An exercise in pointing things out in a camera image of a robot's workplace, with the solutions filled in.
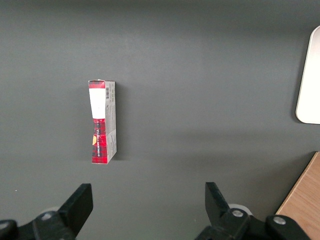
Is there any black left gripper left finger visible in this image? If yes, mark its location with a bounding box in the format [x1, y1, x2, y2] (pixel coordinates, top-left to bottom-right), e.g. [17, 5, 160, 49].
[0, 183, 94, 240]

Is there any red plaid cardboard box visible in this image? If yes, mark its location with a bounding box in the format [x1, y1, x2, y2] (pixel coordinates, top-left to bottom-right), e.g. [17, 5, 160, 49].
[87, 79, 118, 166]

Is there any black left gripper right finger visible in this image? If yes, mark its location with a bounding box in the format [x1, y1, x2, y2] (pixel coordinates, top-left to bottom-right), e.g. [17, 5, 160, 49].
[194, 181, 311, 240]

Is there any beige plastic tray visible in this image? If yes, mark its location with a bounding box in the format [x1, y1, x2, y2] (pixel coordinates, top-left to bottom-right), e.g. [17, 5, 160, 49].
[295, 24, 320, 125]

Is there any wooden two-drawer cabinet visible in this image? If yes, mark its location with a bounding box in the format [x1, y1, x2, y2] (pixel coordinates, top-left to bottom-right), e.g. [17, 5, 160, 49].
[275, 151, 320, 240]

